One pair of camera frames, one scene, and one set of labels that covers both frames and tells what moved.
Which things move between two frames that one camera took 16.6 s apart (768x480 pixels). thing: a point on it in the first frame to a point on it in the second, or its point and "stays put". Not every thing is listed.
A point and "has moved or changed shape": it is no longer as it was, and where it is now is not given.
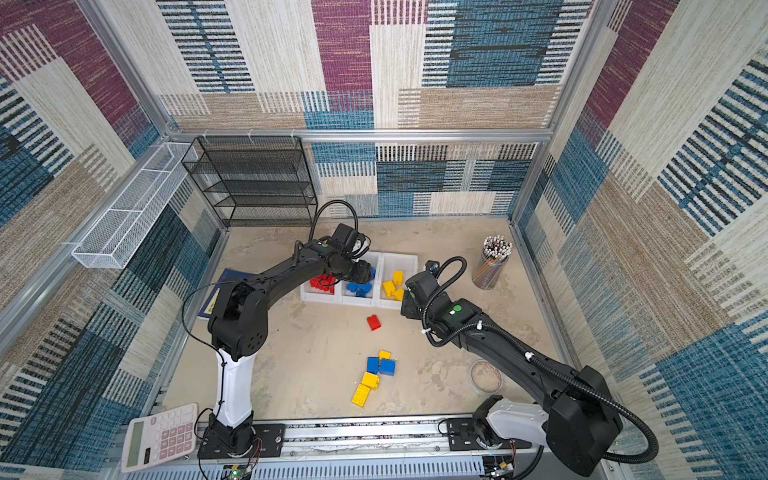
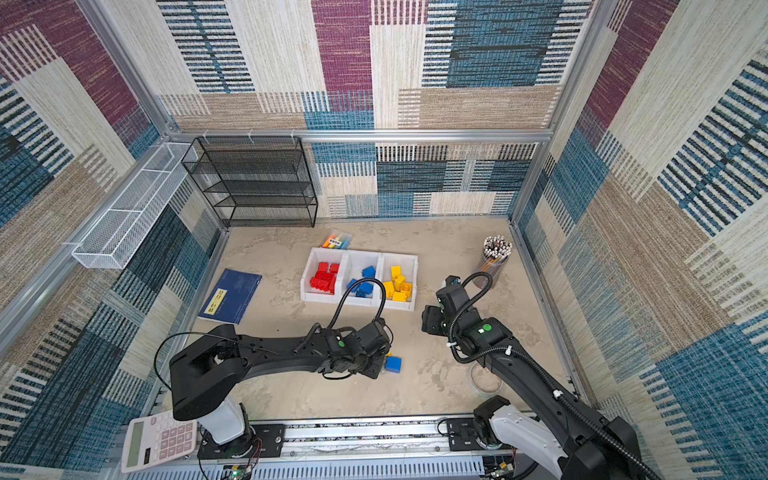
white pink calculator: x=159 y=437 stays put
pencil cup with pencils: x=496 y=251 stays put
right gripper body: x=412 y=311 to x=437 y=323
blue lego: x=387 y=367 has moved or changed shape
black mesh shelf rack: x=254 y=181 stays put
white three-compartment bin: x=390 y=272 stays put
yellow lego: x=389 y=287 stays put
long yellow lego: x=361 y=395 to x=398 y=282
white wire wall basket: x=118 y=231 stays put
